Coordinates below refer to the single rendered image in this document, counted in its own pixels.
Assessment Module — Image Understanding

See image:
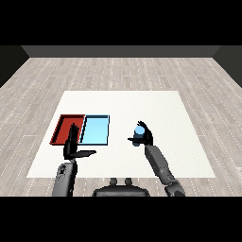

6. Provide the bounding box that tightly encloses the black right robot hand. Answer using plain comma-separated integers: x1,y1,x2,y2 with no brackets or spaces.
127,120,155,147

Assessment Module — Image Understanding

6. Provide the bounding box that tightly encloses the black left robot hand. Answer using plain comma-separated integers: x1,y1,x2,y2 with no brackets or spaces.
62,123,97,161

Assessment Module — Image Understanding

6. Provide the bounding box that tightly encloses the small blue can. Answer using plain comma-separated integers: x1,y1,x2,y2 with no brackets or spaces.
131,125,146,147

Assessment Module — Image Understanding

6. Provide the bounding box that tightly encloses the red shallow open box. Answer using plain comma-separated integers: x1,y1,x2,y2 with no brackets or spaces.
49,113,86,147

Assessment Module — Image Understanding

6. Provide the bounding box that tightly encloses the light blue shallow open box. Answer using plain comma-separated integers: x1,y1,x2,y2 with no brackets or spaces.
78,114,111,147

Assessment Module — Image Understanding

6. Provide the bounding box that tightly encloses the dark grey robot body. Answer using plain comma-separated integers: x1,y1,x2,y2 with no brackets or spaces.
92,178,151,198

